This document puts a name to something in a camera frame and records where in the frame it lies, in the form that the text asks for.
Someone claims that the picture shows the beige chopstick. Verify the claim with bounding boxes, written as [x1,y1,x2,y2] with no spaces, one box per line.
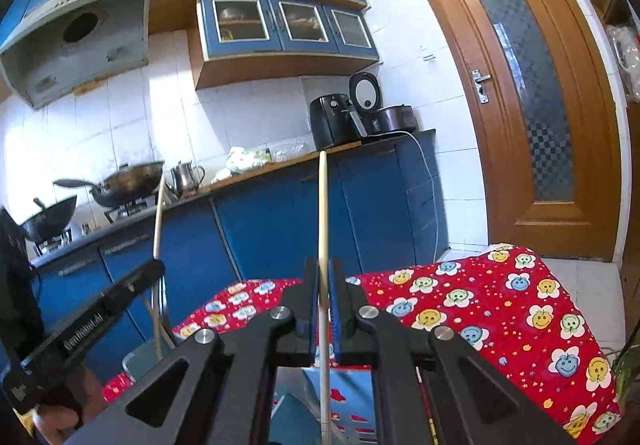
[149,176,168,362]
[318,151,332,443]

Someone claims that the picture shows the steel kettle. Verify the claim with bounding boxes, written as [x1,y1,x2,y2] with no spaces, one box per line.
[170,161,207,198]

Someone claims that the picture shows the small black wok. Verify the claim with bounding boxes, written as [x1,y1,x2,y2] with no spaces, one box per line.
[19,195,79,244]

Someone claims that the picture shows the gas stove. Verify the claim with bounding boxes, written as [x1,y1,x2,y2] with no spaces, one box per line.
[30,197,159,259]

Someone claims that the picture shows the wooden door with glass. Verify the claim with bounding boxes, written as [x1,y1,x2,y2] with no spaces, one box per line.
[403,0,624,263]

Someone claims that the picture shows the white power cable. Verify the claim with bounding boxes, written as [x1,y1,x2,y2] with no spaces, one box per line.
[404,130,449,262]

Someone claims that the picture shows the white crumpled bag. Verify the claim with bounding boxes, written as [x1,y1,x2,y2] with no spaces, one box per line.
[219,146,274,176]

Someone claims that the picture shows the metal door handle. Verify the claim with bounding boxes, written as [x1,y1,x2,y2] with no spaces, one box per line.
[469,69,492,104]

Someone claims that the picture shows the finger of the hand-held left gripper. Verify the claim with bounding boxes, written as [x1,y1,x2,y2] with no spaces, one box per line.
[102,258,167,326]

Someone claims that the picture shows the grey range hood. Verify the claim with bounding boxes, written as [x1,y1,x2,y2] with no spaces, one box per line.
[0,0,152,112]

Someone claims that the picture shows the large wok with handle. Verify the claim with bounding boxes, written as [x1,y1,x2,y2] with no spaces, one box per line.
[54,160,166,208]

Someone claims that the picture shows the blue kitchen base cabinets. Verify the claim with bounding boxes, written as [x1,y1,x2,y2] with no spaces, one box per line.
[30,130,449,376]

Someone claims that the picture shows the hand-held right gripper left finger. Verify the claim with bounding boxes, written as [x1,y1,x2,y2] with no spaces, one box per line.
[65,257,321,445]

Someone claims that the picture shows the red smiley flower tablecloth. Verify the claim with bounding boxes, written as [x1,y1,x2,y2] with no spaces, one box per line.
[102,247,622,445]

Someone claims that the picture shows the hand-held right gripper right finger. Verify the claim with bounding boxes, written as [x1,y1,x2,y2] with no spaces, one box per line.
[329,258,581,445]

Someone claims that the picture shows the plastic bags on counter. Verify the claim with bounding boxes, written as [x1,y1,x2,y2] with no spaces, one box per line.
[210,141,362,186]

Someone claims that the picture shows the person's left hand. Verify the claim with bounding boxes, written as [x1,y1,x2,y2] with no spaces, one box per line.
[31,367,108,445]

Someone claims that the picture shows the black air fryer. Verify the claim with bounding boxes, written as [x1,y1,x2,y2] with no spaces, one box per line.
[309,95,362,152]

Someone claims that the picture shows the green plant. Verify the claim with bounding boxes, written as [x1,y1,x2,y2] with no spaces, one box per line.
[601,325,640,407]

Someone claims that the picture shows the glass-door wall cabinet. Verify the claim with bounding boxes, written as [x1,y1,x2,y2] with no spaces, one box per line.
[194,0,380,90]

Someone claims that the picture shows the white plastic bag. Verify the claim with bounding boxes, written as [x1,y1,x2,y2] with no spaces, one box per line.
[612,25,640,102]

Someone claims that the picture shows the black rice cooker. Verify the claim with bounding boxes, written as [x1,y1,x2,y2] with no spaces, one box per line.
[348,71,419,136]

